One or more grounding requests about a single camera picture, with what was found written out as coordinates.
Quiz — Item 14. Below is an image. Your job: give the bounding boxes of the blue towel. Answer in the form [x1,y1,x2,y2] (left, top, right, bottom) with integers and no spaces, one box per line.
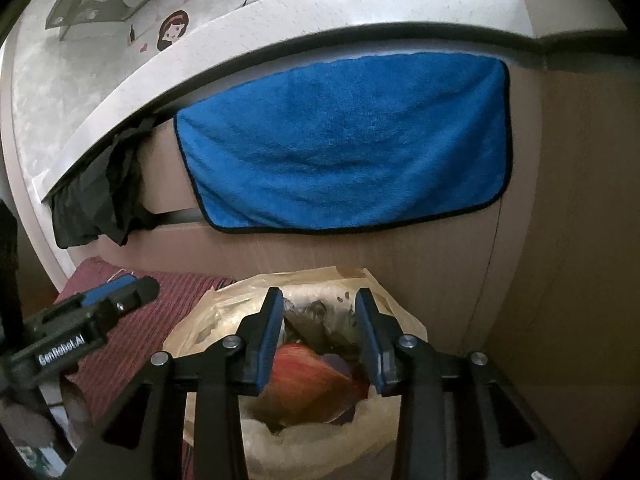
[173,51,515,235]

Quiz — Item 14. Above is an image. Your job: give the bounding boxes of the grey kitchen countertop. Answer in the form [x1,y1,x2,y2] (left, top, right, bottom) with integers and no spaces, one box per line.
[0,0,631,206]

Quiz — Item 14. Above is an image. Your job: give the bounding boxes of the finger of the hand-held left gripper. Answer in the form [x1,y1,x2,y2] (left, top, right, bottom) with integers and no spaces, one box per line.
[62,275,161,321]

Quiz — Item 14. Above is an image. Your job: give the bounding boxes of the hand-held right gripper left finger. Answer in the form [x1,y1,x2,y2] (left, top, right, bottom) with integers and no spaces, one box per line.
[62,286,285,480]

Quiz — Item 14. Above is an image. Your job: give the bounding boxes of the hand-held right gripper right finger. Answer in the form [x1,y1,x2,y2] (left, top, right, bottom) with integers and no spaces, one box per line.
[354,287,583,480]

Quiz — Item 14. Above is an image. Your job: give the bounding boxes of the black cloth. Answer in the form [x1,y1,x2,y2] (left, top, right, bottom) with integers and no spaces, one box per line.
[49,116,161,250]

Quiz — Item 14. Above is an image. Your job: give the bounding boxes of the beige kitchen cabinet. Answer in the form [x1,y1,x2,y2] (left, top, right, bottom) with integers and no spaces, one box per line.
[95,30,640,480]

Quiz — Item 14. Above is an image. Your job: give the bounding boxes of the cartoon wall sticker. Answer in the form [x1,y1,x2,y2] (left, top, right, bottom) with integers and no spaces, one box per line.
[127,0,361,53]

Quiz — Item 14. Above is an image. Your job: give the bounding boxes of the red plaid cloth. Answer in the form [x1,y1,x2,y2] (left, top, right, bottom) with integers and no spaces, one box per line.
[52,256,241,480]

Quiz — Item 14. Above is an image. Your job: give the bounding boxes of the person's left hand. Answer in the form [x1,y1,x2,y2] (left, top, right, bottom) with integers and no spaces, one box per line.
[59,379,95,436]

